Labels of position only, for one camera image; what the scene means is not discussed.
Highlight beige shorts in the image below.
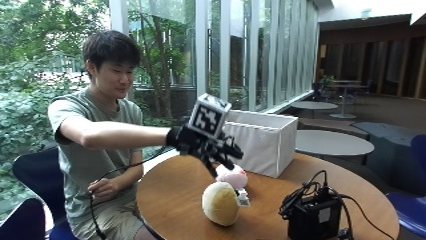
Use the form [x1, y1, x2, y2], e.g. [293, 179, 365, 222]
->
[68, 199, 148, 240]

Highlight large round grey table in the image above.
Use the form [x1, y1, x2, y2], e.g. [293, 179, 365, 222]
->
[294, 129, 376, 158]

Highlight black electronics box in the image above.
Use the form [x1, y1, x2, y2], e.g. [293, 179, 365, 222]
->
[286, 195, 345, 240]

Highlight cream round plush bun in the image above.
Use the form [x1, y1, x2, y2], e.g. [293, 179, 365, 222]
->
[201, 181, 241, 228]

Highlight the person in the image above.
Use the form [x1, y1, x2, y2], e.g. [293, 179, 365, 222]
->
[47, 29, 245, 240]

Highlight olive green t-shirt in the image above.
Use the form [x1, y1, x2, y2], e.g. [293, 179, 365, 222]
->
[47, 88, 145, 221]

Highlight potted green plant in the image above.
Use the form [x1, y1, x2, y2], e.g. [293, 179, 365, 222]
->
[320, 74, 338, 90]

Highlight black glove cable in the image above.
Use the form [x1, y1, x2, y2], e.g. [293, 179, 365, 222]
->
[88, 145, 176, 240]

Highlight dark background chair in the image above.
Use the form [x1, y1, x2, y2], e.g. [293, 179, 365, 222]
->
[310, 82, 332, 103]

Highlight white marker cube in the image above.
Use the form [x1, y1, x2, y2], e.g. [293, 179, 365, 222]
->
[187, 93, 233, 139]

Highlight dark blue chair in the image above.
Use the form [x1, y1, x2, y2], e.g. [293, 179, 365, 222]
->
[0, 198, 47, 240]
[11, 146, 79, 240]
[385, 133, 426, 239]

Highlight tall round pedestal table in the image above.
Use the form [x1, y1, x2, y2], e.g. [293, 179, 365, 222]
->
[330, 79, 370, 120]

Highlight small round grey table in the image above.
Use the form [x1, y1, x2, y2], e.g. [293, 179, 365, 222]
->
[290, 100, 340, 119]

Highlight pink plush toy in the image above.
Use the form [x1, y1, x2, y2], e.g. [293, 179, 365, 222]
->
[215, 163, 253, 208]

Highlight white fabric storage box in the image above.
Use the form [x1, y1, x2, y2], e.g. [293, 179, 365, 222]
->
[220, 109, 300, 179]

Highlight thin black cable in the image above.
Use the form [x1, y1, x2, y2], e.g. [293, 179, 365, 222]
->
[338, 194, 397, 240]

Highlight black cable bundle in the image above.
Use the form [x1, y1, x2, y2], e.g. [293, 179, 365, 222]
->
[279, 169, 344, 216]

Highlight grey upholstered bench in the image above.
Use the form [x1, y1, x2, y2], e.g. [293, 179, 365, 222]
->
[297, 117, 424, 194]

